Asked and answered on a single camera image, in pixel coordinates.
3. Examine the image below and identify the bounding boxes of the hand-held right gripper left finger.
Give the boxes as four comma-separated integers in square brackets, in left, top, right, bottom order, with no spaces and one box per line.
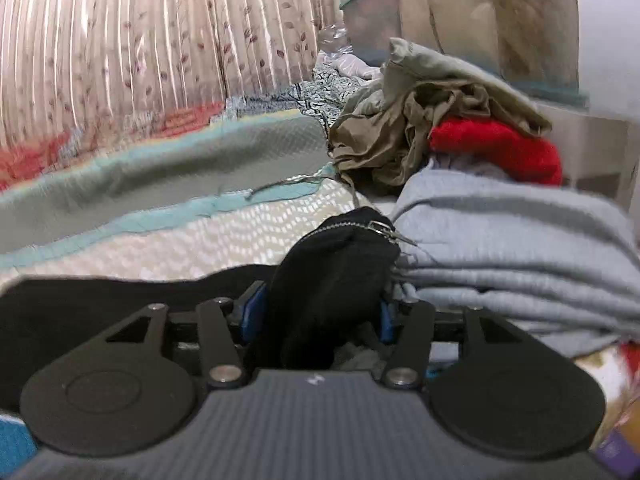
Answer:
[106,282,267,388]

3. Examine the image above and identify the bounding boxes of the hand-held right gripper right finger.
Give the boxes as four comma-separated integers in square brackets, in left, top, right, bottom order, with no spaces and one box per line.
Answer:
[379,300,523,390]

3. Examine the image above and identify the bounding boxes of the black pants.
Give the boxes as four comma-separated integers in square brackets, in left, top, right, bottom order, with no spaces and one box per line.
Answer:
[0,206,403,411]

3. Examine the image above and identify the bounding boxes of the light grey folded garment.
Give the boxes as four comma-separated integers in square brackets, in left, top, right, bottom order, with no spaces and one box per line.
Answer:
[387,166,640,358]

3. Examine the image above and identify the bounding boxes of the grey teal zigzag bedspread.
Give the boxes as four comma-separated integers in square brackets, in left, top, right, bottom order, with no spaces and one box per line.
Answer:
[0,110,398,303]

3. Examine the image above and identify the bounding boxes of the olive green garment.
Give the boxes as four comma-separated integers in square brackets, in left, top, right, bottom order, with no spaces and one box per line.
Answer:
[327,37,553,192]

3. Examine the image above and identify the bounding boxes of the red fuzzy garment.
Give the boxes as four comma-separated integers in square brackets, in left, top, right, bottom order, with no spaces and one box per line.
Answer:
[429,116,564,187]

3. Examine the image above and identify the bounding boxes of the black white patterned sheet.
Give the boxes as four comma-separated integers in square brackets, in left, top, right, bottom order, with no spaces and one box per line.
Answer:
[225,61,373,133]

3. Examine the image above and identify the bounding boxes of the red floral quilt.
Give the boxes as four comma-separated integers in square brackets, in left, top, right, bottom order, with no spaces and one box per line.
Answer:
[0,100,227,193]

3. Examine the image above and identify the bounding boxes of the white cabinet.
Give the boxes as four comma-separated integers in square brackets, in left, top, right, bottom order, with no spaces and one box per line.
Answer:
[527,97,632,207]

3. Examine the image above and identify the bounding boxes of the clear plastic bag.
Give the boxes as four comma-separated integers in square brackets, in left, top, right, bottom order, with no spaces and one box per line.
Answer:
[314,24,383,81]

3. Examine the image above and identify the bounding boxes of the teal white lattice cloth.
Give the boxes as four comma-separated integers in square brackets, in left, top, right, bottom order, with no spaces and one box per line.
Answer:
[0,411,40,478]

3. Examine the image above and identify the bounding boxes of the clear plastic storage bin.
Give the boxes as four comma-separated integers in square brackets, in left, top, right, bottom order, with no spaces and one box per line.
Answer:
[339,0,403,67]

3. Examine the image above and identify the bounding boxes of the beige leaf print curtain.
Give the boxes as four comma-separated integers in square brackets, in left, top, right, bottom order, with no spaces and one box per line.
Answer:
[0,0,373,153]

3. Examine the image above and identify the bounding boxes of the tan cloth bag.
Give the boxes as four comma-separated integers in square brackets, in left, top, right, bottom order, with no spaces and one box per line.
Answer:
[394,0,582,98]

